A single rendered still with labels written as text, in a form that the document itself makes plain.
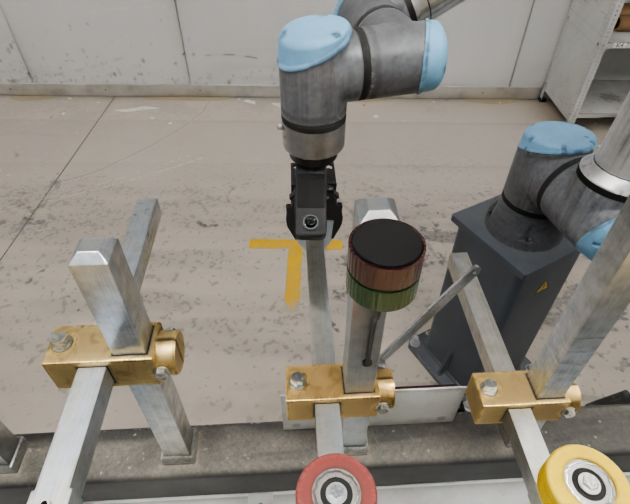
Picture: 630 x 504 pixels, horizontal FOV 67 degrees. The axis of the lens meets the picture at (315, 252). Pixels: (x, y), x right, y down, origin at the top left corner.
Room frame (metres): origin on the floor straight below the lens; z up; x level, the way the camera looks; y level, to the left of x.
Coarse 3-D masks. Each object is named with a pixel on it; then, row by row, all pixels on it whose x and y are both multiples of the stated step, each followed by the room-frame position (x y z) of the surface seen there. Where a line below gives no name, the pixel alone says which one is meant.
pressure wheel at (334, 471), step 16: (320, 464) 0.20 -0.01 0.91; (336, 464) 0.20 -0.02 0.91; (352, 464) 0.20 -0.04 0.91; (304, 480) 0.18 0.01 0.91; (320, 480) 0.18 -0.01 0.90; (336, 480) 0.18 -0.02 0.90; (352, 480) 0.18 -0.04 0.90; (368, 480) 0.18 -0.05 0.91; (304, 496) 0.17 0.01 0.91; (320, 496) 0.17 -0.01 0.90; (336, 496) 0.17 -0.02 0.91; (352, 496) 0.17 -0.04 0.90; (368, 496) 0.17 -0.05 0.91
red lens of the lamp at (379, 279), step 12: (348, 240) 0.27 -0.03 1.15; (348, 252) 0.27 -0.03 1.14; (348, 264) 0.26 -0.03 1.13; (360, 264) 0.25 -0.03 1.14; (420, 264) 0.25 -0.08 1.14; (360, 276) 0.25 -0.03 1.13; (372, 276) 0.24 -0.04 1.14; (384, 276) 0.24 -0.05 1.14; (396, 276) 0.24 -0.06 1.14; (408, 276) 0.24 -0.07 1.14; (372, 288) 0.24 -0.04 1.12; (384, 288) 0.24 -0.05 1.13; (396, 288) 0.24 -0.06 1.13
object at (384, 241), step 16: (368, 224) 0.29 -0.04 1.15; (384, 224) 0.29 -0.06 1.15; (400, 224) 0.29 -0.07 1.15; (352, 240) 0.27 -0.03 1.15; (368, 240) 0.27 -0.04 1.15; (384, 240) 0.27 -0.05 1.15; (400, 240) 0.27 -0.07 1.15; (416, 240) 0.27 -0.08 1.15; (368, 256) 0.25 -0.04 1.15; (384, 256) 0.25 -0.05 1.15; (400, 256) 0.25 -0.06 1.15; (416, 256) 0.25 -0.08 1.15; (368, 352) 0.29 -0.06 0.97
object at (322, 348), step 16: (320, 240) 0.59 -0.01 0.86; (320, 256) 0.55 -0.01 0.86; (320, 272) 0.51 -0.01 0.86; (320, 288) 0.48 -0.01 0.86; (320, 304) 0.45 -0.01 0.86; (320, 320) 0.42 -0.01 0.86; (320, 336) 0.39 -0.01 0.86; (320, 352) 0.36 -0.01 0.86; (320, 416) 0.27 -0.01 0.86; (336, 416) 0.27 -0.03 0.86; (320, 432) 0.25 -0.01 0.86; (336, 432) 0.25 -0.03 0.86; (320, 448) 0.24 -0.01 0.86; (336, 448) 0.24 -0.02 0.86
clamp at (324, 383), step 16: (288, 368) 0.33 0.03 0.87; (304, 368) 0.33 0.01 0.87; (320, 368) 0.33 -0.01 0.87; (336, 368) 0.33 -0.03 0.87; (288, 384) 0.31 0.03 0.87; (320, 384) 0.31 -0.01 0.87; (336, 384) 0.31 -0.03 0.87; (384, 384) 0.31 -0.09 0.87; (288, 400) 0.29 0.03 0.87; (304, 400) 0.29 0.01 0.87; (320, 400) 0.29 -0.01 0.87; (336, 400) 0.29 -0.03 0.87; (352, 400) 0.29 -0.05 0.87; (368, 400) 0.29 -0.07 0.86; (384, 400) 0.30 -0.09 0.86; (288, 416) 0.29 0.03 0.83; (304, 416) 0.29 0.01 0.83; (352, 416) 0.29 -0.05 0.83; (368, 416) 0.29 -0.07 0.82
